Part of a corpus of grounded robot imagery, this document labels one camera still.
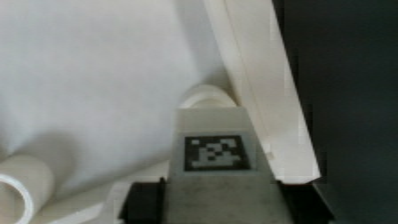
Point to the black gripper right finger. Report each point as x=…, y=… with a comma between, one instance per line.
x=305, y=205

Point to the white square tabletop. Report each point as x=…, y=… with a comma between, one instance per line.
x=101, y=57

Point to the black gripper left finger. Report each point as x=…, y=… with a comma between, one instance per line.
x=142, y=206

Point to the white table leg with tag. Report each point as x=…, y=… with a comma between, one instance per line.
x=220, y=190

